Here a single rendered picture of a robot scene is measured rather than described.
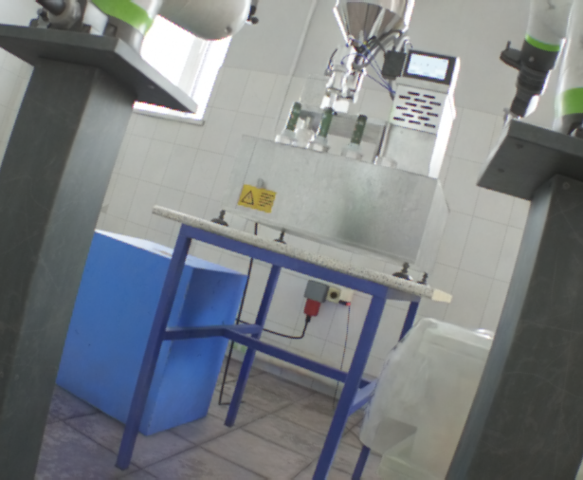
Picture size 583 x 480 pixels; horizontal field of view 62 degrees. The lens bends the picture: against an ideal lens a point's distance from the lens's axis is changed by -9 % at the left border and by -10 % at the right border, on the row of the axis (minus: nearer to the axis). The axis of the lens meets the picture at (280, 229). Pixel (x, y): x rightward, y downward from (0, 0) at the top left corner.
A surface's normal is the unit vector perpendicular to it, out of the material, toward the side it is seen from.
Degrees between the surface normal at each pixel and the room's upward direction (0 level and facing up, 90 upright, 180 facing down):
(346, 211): 90
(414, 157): 90
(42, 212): 90
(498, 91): 90
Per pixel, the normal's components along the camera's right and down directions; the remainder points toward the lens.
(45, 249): 0.93, 0.27
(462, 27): -0.36, -0.14
